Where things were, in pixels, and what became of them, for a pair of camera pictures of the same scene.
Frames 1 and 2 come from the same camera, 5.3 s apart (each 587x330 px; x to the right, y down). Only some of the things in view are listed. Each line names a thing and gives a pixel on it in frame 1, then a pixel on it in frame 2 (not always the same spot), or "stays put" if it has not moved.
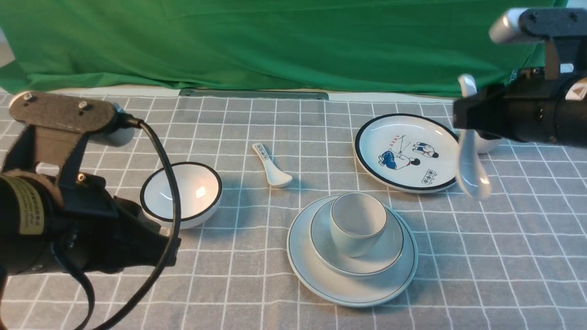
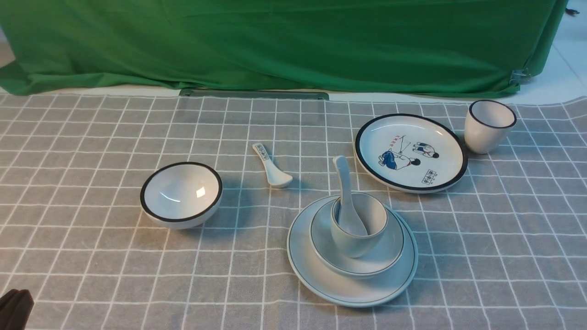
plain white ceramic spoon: x=471 y=167 -> x=349 y=220
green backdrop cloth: x=400 y=47 stays put
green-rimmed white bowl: x=328 y=251 stays put
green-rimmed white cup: x=357 y=219 stays put
